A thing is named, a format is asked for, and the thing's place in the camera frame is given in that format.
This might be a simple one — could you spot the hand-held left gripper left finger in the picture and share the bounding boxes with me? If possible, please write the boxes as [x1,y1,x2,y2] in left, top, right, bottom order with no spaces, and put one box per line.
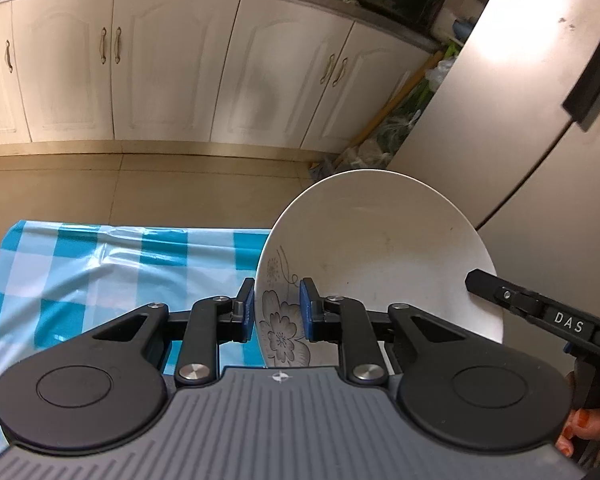
[82,277,256,387]

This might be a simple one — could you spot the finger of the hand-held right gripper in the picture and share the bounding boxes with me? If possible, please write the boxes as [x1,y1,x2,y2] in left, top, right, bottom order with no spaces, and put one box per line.
[465,268,600,357]

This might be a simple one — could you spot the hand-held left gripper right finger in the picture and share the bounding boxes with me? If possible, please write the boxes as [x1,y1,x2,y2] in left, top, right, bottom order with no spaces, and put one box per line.
[299,276,483,387]

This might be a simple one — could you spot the white flower print plate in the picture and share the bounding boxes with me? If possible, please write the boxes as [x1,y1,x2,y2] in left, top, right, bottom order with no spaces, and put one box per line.
[255,169,505,368]

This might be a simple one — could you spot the person's right hand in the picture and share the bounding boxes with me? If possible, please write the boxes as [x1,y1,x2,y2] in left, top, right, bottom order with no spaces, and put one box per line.
[555,370,600,460]

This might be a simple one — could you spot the blue checked plastic tablecloth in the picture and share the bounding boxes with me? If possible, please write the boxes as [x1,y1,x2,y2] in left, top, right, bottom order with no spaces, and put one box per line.
[0,219,273,467]

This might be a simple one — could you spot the silver refrigerator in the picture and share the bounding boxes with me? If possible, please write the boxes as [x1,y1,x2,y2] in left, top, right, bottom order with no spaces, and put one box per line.
[386,0,600,413]

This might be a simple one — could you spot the plastic bags of vegetables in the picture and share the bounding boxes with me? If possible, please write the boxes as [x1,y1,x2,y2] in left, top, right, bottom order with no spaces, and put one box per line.
[347,42,463,173]

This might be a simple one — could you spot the long wooden stick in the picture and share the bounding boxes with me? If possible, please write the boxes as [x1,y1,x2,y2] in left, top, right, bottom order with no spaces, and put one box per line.
[334,52,443,167]

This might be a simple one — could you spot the white kitchen cabinet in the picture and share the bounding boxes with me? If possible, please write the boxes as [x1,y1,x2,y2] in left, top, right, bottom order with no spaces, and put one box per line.
[0,0,433,157]

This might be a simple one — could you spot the black refrigerator handle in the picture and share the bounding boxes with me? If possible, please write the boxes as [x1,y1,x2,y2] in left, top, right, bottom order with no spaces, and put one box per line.
[561,0,600,132]

